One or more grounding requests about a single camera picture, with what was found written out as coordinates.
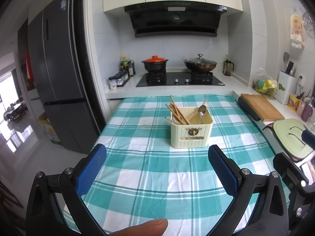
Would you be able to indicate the white knife block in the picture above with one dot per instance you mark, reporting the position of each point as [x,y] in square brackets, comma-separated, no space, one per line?
[286,88]

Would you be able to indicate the pan with green lid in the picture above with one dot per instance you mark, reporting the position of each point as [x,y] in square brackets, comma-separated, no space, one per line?
[288,137]

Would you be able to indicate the plastic bag of sponges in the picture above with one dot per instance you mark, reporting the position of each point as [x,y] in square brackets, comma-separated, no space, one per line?
[264,83]

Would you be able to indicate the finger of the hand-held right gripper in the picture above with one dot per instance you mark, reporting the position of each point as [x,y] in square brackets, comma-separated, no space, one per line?
[290,169]
[309,139]

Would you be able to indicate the cream plastic utensil holder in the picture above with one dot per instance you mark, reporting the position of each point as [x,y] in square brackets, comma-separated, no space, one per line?
[179,135]

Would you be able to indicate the row of dark spice jars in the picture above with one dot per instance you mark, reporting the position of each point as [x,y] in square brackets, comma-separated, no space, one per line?
[121,78]

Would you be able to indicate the white spice jar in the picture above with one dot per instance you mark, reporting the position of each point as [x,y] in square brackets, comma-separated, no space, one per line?
[112,83]

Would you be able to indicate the wooden cutting board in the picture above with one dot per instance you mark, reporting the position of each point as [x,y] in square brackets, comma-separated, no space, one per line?
[262,107]

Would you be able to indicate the dark glass pitcher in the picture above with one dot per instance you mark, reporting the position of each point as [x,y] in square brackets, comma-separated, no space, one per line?
[227,66]

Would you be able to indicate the black clay pot orange lid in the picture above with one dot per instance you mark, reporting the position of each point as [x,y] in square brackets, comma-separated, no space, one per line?
[155,64]

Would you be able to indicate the wok with glass lid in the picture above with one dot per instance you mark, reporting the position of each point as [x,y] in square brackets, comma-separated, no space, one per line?
[199,65]

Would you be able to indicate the yellow packet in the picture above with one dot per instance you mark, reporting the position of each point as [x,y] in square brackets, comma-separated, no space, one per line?
[293,102]

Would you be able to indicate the cardboard box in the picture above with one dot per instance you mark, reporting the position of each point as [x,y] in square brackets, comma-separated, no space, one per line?
[49,127]

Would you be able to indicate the bundle of brown chopsticks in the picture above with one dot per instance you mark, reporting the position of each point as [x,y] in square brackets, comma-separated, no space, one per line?
[177,113]

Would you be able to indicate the black gas stove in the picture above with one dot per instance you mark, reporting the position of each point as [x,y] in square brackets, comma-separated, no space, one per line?
[172,80]

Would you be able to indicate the yellow cap sauce bottle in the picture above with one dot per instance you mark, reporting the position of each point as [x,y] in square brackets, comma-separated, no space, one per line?
[123,62]

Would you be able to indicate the grey spatula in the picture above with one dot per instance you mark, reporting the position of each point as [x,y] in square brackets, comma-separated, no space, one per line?
[286,59]

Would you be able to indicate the metal spoon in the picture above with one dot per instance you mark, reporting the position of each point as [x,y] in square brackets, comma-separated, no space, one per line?
[202,109]

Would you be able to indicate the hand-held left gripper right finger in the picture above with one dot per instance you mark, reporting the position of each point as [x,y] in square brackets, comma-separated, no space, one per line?
[221,169]

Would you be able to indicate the dining table with chairs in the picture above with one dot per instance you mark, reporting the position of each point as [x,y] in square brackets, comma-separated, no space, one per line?
[14,111]

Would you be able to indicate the grey refrigerator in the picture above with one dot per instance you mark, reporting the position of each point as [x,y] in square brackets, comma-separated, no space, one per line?
[61,66]

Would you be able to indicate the black tray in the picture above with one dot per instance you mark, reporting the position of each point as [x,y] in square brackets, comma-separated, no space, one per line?
[248,108]

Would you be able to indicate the dark sauce bottle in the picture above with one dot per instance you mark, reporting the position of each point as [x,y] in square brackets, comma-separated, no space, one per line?
[131,68]

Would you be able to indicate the black range hood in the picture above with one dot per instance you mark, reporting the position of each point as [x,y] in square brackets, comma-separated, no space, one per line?
[172,22]

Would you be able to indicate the red hanging decoration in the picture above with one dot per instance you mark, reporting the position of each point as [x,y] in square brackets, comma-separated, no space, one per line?
[29,66]

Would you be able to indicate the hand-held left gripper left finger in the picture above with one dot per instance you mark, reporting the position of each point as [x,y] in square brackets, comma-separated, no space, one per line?
[92,169]

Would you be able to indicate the person's left hand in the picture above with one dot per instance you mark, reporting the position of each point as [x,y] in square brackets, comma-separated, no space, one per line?
[145,228]

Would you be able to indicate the teal plaid tablecloth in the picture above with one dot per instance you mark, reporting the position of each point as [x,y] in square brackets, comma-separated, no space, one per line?
[147,164]

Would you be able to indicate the thin wooden chopstick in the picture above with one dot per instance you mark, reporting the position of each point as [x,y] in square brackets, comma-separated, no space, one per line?
[205,102]

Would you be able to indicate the wall socket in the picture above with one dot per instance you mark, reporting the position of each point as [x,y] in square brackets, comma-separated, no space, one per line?
[300,80]

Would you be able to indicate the hanging printed bag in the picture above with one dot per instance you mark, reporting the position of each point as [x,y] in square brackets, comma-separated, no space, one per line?
[297,29]

